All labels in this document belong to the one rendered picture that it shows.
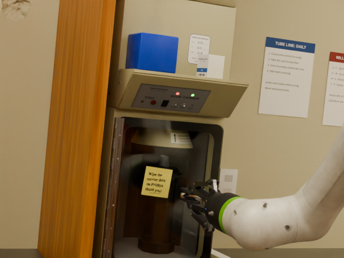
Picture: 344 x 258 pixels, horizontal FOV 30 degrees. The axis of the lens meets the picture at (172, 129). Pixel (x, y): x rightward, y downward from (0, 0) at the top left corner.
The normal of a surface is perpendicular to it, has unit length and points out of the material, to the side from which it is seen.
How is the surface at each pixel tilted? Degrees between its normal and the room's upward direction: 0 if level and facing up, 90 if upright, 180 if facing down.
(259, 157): 90
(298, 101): 90
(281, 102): 90
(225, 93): 135
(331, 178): 117
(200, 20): 90
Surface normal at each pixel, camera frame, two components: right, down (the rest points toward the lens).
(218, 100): 0.20, 0.76
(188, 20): 0.38, 0.09
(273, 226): 0.47, -0.12
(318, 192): -0.73, 0.38
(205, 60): -0.85, -0.06
